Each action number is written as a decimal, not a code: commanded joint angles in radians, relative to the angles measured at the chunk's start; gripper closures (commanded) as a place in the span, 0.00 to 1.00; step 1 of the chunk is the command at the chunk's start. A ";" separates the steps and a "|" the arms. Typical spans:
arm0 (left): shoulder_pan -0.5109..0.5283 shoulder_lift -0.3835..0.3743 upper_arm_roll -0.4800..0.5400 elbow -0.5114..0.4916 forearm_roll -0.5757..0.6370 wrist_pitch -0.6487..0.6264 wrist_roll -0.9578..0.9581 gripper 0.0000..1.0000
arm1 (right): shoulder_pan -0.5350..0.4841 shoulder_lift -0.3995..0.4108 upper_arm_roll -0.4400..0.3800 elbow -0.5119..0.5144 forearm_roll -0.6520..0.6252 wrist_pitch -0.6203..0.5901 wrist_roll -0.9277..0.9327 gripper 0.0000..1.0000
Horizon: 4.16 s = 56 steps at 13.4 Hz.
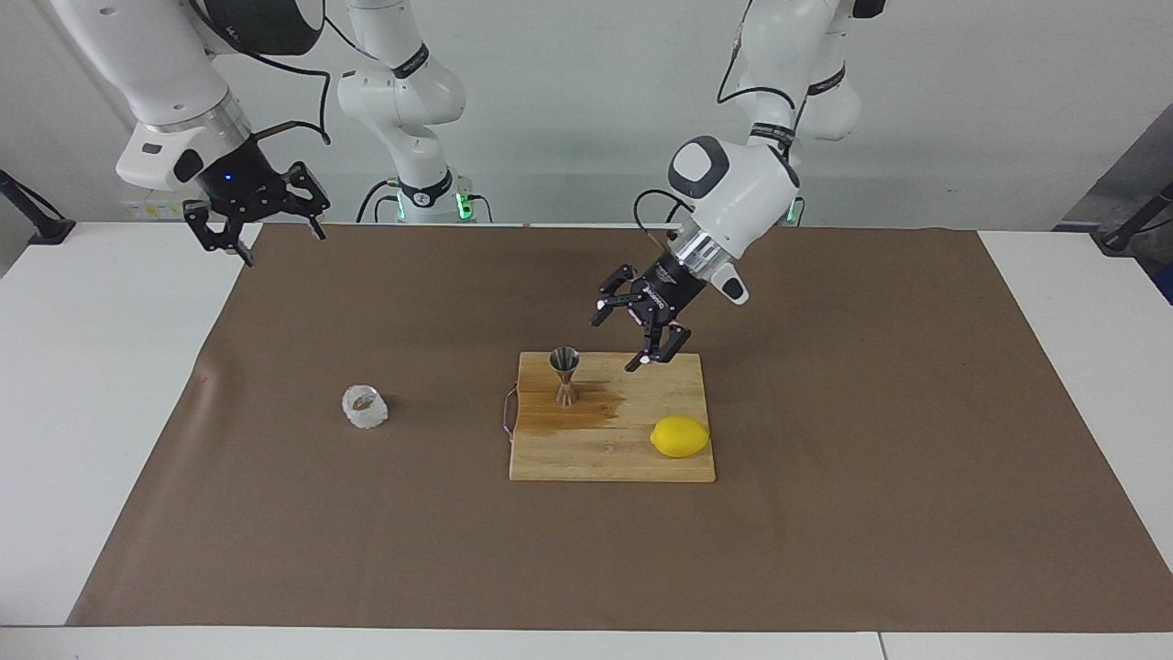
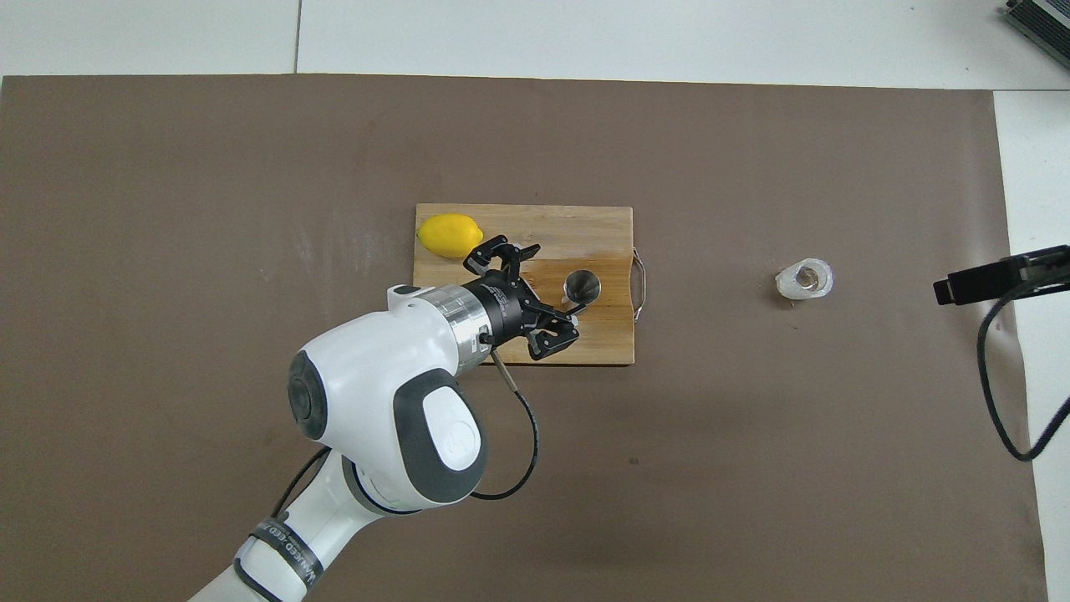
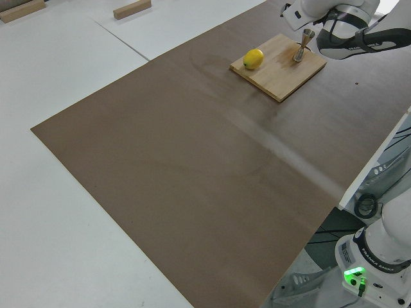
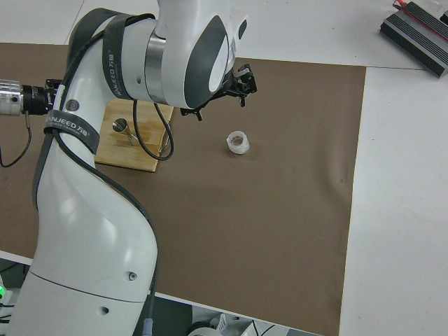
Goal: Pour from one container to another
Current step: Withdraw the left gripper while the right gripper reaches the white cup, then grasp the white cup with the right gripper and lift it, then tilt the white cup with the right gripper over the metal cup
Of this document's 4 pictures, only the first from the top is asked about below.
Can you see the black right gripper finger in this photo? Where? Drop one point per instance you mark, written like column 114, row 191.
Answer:
column 220, row 234
column 316, row 197

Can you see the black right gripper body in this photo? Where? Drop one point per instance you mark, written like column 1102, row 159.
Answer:
column 243, row 183

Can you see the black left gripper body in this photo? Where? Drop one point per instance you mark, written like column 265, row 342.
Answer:
column 669, row 289

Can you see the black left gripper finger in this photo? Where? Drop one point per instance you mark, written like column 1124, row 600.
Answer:
column 605, row 291
column 674, row 337

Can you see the steel double jigger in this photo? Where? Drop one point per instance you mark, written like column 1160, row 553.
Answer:
column 564, row 362

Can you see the frosted clear glass cup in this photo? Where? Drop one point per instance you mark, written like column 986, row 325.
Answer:
column 365, row 417

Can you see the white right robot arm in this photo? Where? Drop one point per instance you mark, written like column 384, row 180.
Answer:
column 165, row 73

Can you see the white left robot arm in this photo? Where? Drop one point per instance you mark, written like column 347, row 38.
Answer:
column 751, row 192

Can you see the white socket box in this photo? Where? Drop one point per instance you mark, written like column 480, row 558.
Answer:
column 151, row 209

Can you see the yellow lemon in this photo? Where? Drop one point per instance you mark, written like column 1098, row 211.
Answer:
column 680, row 437

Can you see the black clamp stand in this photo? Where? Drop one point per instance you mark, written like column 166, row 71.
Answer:
column 50, row 229
column 1113, row 240

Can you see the brown paper table mat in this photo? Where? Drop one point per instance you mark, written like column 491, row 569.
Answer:
column 825, row 550

